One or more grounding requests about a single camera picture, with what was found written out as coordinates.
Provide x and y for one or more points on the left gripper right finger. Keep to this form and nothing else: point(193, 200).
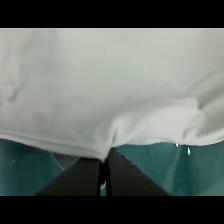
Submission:
point(130, 181)

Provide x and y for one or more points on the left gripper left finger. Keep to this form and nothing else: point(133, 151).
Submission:
point(78, 180)

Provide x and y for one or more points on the white T-shirt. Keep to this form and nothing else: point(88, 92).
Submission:
point(110, 86)

